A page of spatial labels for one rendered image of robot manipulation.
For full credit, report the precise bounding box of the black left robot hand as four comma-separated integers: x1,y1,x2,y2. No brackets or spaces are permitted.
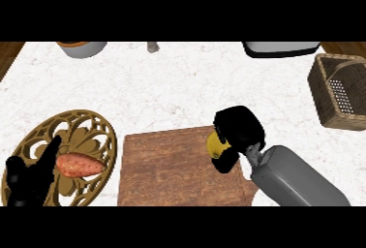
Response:
5,135,64,207

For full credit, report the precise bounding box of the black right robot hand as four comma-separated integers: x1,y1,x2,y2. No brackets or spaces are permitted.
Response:
210,105,267,174

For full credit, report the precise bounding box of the yellow lemon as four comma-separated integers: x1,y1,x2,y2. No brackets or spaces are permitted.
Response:
205,131,233,159

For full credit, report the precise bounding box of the brown wooden cutting board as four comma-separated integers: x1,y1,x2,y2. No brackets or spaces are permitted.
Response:
117,125,260,207

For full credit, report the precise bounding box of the brown wicker basket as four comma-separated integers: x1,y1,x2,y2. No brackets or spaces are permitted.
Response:
306,52,366,132

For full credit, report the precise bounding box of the orange sweet potato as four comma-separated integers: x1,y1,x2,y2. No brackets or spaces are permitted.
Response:
55,152,108,179

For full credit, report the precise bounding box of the gold ornate round trivet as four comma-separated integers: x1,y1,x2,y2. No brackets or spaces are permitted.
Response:
0,108,118,207

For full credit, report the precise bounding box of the white appliance with black rim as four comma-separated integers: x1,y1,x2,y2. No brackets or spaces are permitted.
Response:
241,41,323,59

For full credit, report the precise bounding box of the small grey metal object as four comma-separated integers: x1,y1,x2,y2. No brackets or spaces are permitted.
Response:
146,41,161,54

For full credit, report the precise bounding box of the grey pot with orange rim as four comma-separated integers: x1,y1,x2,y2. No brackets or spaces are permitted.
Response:
56,41,109,60

